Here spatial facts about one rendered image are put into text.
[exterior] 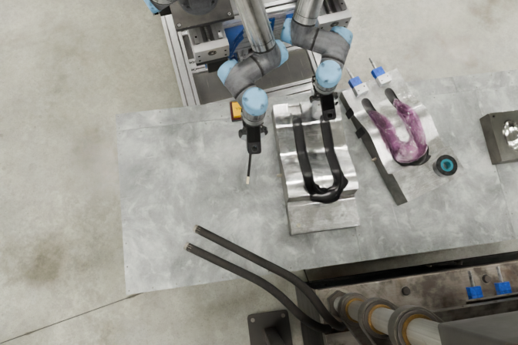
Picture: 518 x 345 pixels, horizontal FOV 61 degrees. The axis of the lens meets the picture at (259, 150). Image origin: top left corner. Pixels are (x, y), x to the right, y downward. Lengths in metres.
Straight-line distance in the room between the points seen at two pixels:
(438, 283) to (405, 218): 0.27
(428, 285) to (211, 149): 0.98
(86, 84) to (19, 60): 0.44
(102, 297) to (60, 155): 0.84
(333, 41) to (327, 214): 0.64
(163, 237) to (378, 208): 0.84
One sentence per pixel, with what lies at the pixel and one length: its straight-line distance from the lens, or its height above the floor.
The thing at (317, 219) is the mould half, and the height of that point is 0.86.
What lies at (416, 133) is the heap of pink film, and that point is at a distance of 1.82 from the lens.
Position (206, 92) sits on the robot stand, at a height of 0.21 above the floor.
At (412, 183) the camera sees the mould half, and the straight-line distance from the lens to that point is 1.75.
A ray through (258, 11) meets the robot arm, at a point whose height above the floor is 1.42.
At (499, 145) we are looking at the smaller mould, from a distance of 1.98.
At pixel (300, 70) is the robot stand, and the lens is 2.56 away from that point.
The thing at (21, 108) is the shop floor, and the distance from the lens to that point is 2.96.
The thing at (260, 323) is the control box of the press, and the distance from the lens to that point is 2.51.
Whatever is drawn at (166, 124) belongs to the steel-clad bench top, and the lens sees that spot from 1.82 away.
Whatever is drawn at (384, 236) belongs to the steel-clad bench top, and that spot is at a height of 0.80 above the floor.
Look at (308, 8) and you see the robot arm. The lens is 1.38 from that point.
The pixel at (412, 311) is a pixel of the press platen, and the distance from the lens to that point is 1.03.
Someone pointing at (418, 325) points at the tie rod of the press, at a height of 1.59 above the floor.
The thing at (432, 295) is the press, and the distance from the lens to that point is 1.87.
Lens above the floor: 2.50
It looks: 75 degrees down
